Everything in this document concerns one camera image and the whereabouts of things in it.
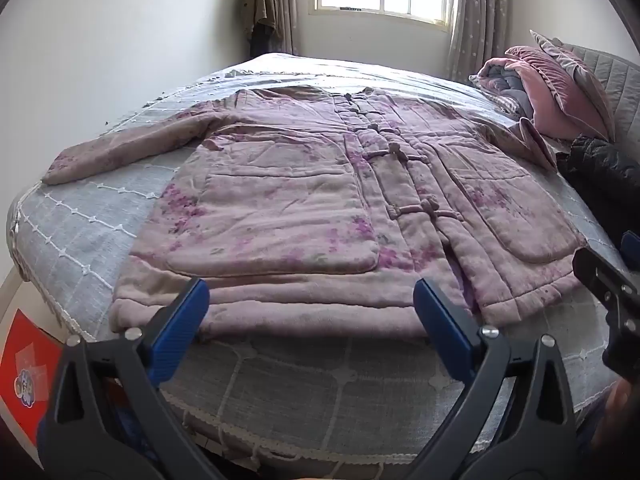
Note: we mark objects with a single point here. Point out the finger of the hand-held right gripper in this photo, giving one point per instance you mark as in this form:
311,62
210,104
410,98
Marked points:
600,272
632,246

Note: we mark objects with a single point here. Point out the grey patterned curtain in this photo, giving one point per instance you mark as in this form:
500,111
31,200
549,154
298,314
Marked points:
475,20
282,5

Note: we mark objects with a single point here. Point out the hanging brown coat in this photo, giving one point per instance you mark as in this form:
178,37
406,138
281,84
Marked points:
260,5

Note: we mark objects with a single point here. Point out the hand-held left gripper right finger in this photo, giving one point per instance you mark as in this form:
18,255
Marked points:
436,311

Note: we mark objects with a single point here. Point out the pink floral padded jacket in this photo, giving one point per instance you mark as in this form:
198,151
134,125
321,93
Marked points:
300,200

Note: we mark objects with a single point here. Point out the folded pink grey quilt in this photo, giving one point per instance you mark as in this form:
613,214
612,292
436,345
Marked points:
500,82

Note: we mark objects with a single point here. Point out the pink velvet pillow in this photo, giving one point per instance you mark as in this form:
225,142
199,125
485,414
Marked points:
555,90

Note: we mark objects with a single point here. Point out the black jacket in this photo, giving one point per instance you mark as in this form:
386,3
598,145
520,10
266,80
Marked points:
600,165

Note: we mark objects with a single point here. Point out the grey quilted headboard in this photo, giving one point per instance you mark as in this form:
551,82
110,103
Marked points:
617,75

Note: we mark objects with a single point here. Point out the red box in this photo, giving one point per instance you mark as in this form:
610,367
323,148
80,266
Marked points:
27,365

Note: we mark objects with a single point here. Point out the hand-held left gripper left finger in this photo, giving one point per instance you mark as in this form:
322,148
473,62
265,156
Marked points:
180,321

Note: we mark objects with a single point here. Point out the bed with grey bedspread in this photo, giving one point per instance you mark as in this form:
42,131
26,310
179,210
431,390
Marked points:
90,220

